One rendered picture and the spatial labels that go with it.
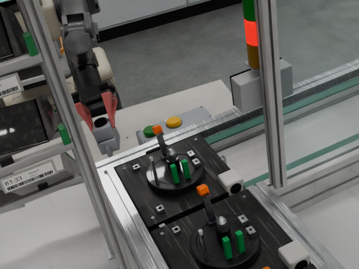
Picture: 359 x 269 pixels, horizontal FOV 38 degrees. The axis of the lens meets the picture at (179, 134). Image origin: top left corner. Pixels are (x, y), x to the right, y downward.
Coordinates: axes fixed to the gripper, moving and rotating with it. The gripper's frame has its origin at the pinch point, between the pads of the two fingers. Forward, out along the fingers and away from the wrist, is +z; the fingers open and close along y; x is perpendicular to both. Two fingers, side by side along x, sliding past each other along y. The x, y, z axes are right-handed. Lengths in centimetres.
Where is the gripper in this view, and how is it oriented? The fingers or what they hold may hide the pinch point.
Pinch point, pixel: (102, 127)
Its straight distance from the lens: 118.3
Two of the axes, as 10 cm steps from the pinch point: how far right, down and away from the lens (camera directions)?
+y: 9.4, -3.4, -0.6
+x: 1.3, 2.0, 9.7
